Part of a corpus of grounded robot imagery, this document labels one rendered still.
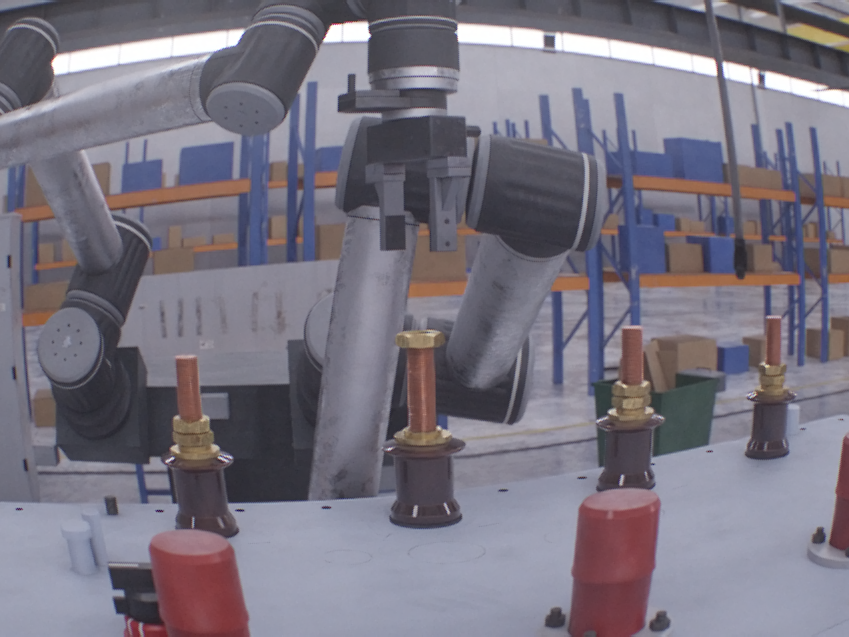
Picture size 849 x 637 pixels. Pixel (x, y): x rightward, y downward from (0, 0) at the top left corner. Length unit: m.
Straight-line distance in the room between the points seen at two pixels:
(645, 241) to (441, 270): 2.16
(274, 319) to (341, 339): 4.51
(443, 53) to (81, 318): 1.34
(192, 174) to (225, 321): 3.11
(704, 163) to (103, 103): 9.65
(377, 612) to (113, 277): 1.55
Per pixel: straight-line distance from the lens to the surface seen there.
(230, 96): 1.12
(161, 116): 1.23
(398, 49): 1.12
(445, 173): 1.09
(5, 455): 5.75
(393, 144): 1.15
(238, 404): 2.67
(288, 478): 3.20
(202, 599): 0.67
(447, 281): 9.17
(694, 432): 5.58
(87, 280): 2.32
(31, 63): 1.73
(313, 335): 2.16
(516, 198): 1.41
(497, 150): 1.43
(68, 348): 2.23
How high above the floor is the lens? 1.71
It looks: 7 degrees down
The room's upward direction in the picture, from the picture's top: 2 degrees counter-clockwise
